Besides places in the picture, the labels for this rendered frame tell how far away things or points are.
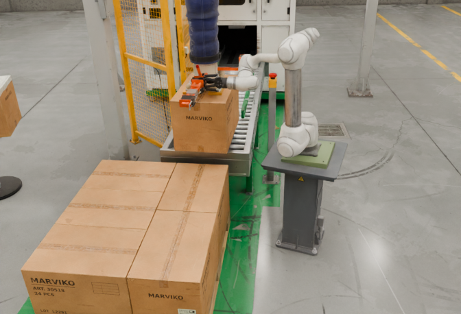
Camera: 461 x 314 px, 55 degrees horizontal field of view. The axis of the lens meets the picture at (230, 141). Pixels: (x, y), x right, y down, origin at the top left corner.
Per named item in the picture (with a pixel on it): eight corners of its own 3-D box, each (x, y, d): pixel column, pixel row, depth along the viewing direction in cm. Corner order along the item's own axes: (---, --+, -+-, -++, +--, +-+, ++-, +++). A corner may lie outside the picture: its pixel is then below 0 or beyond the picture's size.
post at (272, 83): (267, 177, 417) (269, 77, 370) (274, 177, 416) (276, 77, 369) (266, 182, 411) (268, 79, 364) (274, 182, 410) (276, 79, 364)
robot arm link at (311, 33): (292, 35, 273) (282, 42, 263) (314, 19, 260) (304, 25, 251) (304, 53, 274) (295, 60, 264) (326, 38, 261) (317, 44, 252)
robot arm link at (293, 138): (310, 149, 289) (296, 165, 273) (288, 144, 297) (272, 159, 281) (313, 33, 251) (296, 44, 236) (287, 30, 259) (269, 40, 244)
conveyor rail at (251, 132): (260, 75, 550) (261, 60, 541) (264, 75, 550) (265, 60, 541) (243, 173, 348) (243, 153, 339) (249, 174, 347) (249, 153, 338)
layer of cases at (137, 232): (110, 201, 364) (101, 159, 345) (229, 208, 353) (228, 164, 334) (36, 320, 259) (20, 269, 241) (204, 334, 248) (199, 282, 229)
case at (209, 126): (193, 117, 382) (190, 73, 364) (239, 119, 376) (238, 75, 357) (174, 150, 330) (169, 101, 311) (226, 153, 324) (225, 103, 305)
